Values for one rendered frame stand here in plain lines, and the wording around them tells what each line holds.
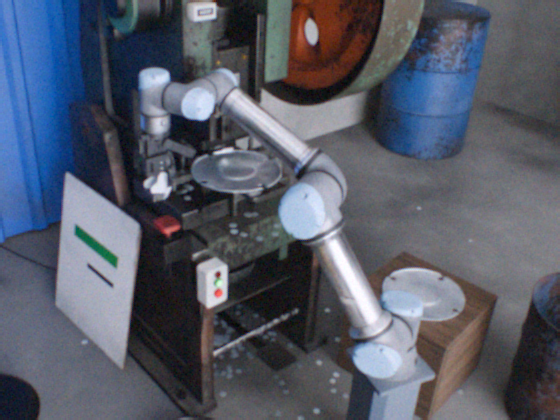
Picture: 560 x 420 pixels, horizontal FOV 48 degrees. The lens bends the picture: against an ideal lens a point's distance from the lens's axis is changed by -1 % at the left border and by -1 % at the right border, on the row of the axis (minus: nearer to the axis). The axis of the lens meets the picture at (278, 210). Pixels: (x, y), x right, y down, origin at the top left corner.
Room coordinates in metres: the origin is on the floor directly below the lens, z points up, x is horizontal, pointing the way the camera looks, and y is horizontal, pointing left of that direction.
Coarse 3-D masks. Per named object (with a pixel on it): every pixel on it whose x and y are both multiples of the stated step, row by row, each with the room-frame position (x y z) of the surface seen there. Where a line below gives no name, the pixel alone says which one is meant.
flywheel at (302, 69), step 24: (312, 0) 2.12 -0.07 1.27; (336, 0) 2.06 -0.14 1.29; (360, 0) 1.99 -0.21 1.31; (336, 24) 2.05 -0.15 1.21; (360, 24) 1.93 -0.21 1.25; (312, 48) 2.13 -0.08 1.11; (336, 48) 2.05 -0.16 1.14; (360, 48) 1.93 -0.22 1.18; (288, 72) 2.16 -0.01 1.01; (312, 72) 2.07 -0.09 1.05; (336, 72) 1.99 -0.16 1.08
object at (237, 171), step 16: (208, 160) 1.89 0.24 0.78; (224, 160) 1.90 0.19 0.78; (240, 160) 1.91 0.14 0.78; (256, 160) 1.92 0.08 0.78; (208, 176) 1.78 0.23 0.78; (224, 176) 1.78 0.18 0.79; (240, 176) 1.78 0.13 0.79; (256, 176) 1.80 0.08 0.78; (272, 176) 1.81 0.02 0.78; (240, 192) 1.69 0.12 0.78
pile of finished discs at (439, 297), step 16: (400, 272) 1.92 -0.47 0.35; (416, 272) 1.93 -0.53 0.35; (432, 272) 1.93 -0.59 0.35; (384, 288) 1.82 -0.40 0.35; (400, 288) 1.83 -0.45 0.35; (416, 288) 1.82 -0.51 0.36; (432, 288) 1.83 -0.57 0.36; (448, 288) 1.84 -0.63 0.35; (432, 304) 1.74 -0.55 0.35; (448, 304) 1.75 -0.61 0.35; (464, 304) 1.75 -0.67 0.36; (432, 320) 1.66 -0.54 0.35
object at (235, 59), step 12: (228, 48) 1.87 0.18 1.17; (240, 48) 1.89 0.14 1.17; (228, 60) 1.86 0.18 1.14; (240, 60) 1.89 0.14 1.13; (240, 72) 1.89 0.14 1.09; (240, 84) 1.89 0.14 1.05; (216, 108) 1.81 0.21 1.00; (192, 120) 1.88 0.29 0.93; (204, 120) 1.83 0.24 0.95; (216, 120) 1.83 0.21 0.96; (228, 120) 1.82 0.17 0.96; (204, 132) 1.83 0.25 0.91; (216, 132) 1.83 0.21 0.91; (228, 132) 1.81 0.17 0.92; (240, 132) 1.86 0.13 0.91
